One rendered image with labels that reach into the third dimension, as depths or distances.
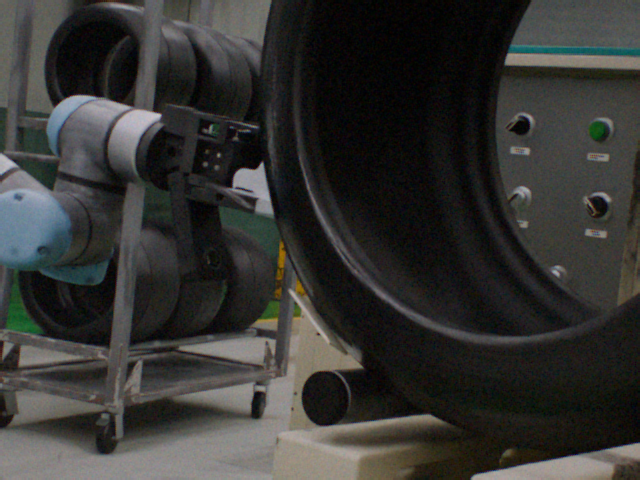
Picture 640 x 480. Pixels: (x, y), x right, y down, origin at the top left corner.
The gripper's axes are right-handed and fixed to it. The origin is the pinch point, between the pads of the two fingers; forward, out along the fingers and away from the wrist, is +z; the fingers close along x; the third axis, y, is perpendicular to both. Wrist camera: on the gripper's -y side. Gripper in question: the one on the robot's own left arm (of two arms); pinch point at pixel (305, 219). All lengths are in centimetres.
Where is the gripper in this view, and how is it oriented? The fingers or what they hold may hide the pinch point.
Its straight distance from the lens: 119.8
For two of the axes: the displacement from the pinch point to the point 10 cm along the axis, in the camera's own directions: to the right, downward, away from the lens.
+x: 6.4, 0.3, 7.6
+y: 2.0, -9.7, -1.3
